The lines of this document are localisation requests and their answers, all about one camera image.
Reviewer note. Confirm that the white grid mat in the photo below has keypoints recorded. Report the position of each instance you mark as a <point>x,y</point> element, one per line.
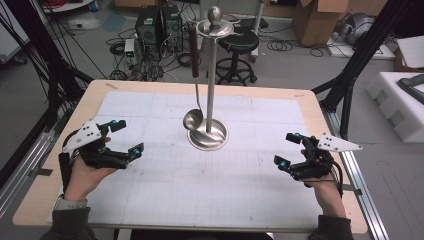
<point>200,186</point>

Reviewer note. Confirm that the person's left hand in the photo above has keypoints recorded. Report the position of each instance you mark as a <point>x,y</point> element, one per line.
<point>83,180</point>

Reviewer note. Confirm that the round white table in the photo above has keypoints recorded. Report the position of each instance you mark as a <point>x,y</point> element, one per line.
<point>75,5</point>

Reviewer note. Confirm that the black round stool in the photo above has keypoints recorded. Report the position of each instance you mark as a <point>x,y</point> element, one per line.
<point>241,41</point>

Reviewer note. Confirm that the aluminium rail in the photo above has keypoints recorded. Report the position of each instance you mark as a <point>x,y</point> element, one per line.
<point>23,166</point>
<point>360,186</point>

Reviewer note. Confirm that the black metal frame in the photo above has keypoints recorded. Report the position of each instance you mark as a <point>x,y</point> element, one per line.
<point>50,66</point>
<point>353,63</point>

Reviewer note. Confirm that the white metal post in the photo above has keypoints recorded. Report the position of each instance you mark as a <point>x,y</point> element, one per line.
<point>258,30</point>

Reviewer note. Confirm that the person's right hand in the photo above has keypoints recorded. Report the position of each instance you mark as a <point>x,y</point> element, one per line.
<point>328,196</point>

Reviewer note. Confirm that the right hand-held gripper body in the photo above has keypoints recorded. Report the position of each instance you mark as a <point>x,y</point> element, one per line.
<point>315,163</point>

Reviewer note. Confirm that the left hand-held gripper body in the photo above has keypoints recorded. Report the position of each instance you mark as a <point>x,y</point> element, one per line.
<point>96,153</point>

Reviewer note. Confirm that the dark grey curved part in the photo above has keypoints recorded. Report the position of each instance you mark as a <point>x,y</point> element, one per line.
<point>411,87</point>

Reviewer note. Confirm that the steel utensil stand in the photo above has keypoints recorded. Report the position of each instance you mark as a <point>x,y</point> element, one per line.
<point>210,83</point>

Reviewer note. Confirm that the small blue container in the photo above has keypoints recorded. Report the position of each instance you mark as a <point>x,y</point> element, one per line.
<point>93,6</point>

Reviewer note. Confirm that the grey plastic shell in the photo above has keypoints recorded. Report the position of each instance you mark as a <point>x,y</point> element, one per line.
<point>358,26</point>

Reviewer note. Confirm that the white foam block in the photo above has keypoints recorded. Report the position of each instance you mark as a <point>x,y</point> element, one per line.
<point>396,110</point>

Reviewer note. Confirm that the small white power box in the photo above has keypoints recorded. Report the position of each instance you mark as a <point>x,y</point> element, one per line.
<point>129,50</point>

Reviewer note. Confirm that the flat black device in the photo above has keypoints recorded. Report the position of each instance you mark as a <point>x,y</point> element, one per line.
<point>256,22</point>

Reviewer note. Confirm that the large cardboard box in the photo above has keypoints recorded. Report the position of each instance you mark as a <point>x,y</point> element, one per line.
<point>316,23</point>

